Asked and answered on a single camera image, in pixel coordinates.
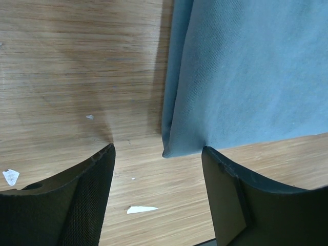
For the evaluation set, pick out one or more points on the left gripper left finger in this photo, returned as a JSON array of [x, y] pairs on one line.
[[65, 209]]

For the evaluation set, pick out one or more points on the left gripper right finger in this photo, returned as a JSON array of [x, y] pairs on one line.
[[248, 208]]

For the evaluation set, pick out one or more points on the blue-grey t shirt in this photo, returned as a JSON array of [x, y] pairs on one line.
[[243, 72]]

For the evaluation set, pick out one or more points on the small white paper scrap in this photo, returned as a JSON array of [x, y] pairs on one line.
[[11, 176]]

